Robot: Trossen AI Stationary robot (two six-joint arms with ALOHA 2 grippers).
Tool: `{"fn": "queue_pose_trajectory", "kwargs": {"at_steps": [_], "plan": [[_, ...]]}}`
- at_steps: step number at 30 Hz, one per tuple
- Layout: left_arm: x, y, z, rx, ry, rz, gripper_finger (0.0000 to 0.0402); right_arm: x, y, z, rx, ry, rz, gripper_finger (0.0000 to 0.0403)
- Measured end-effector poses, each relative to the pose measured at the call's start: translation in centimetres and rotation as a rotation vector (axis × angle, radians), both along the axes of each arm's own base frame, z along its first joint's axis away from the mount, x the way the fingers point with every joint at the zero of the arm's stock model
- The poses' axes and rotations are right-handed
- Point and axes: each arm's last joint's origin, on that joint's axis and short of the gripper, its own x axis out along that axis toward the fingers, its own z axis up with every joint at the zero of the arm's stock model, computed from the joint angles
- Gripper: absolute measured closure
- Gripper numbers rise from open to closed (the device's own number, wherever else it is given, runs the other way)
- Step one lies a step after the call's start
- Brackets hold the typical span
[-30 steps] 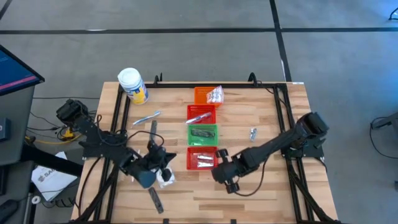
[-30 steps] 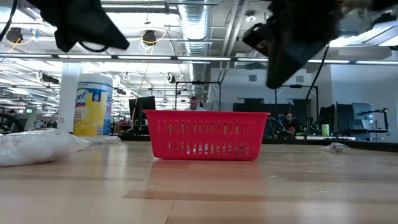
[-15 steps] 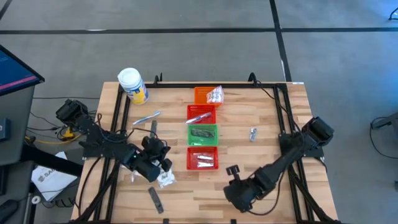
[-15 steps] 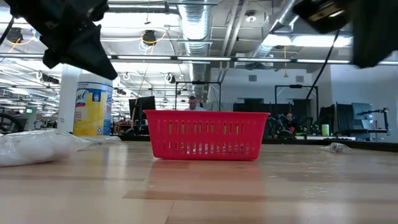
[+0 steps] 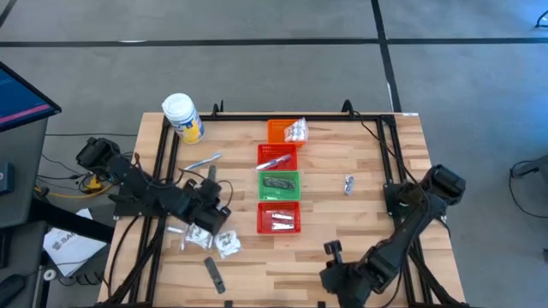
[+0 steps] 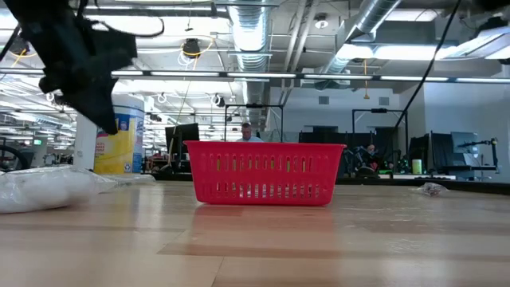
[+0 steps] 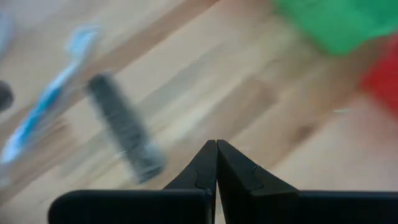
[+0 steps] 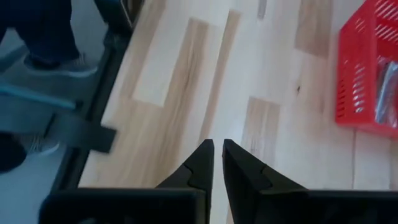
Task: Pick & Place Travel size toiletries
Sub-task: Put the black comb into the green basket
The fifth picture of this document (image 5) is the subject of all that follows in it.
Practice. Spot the grey desk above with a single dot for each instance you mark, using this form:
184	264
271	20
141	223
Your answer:
23	171

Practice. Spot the blue toothbrush in bag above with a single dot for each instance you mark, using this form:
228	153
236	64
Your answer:
205	161

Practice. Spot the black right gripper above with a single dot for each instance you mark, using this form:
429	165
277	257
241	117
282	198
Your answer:
359	282

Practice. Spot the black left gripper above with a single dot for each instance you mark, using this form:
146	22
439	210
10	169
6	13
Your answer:
210	209

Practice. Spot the orange plastic basket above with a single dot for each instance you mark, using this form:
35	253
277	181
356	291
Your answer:
276	132

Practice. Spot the blue screen monitor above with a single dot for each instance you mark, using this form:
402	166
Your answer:
21	100

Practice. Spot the green plastic basket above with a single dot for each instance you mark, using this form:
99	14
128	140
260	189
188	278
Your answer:
265	194

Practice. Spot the small toothpaste tube packet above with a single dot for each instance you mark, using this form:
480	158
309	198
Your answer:
349	185
282	216
175	229
283	226

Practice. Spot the white yellow wipes canister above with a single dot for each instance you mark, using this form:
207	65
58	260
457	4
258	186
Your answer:
182	113

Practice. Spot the red plastic basket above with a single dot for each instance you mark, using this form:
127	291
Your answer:
263	209
267	150

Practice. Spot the white tape roll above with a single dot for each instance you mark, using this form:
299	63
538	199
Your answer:
47	272

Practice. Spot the black comb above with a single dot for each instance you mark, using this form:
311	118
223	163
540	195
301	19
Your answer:
215	276
278	183
212	171

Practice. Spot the black aluminium table frame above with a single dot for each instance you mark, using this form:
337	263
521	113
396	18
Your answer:
248	117

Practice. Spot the black desk foot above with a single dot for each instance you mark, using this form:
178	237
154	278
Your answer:
73	220

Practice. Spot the black rounded device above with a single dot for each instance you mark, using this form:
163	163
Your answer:
10	291

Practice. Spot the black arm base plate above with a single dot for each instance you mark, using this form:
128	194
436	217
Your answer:
124	210
394	197

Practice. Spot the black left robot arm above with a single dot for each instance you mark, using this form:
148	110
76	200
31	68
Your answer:
141	190

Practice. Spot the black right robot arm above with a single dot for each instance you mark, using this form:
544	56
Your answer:
406	237

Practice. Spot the black desk device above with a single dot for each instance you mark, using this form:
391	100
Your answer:
5	177

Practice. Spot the white printed booklet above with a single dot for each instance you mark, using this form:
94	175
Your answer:
73	252

